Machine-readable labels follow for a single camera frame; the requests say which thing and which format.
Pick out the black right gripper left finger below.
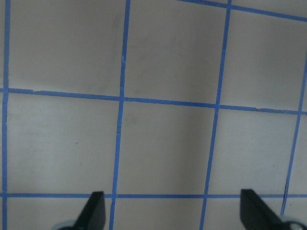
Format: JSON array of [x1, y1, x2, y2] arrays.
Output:
[[73, 191, 106, 230]]

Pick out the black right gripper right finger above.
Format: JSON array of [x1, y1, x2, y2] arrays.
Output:
[[240, 189, 289, 230]]

